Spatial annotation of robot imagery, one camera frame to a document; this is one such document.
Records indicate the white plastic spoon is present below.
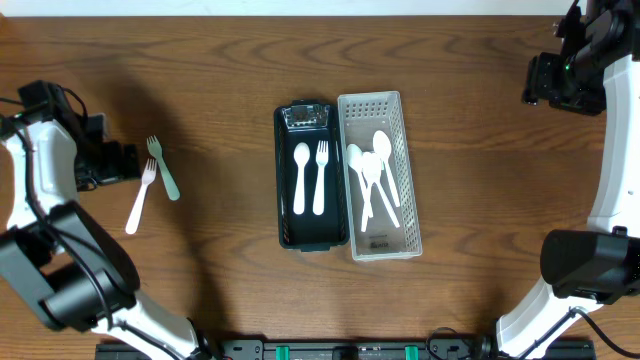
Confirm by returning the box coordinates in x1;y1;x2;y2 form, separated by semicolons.
361;187;373;232
347;144;367;197
362;152;400;228
373;130;400;207

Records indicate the dark green plastic basket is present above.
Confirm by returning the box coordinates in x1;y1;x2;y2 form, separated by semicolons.
274;100;351;252

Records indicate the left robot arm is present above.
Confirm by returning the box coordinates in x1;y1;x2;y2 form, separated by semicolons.
1;80;223;359

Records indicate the white fork thick handle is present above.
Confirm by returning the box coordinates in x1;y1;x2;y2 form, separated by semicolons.
146;135;181;201

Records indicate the white fork straight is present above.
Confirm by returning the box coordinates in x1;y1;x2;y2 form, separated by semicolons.
312;140;329;216

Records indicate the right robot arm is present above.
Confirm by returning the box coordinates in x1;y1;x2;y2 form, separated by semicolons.
474;0;639;359

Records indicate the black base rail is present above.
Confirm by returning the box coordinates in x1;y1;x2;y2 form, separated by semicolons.
94;337;597;360

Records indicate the clear white plastic basket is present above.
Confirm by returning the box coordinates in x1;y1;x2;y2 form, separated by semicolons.
338;91;422;262

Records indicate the white fork thin handle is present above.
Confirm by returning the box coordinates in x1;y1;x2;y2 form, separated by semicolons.
125;159;157;235

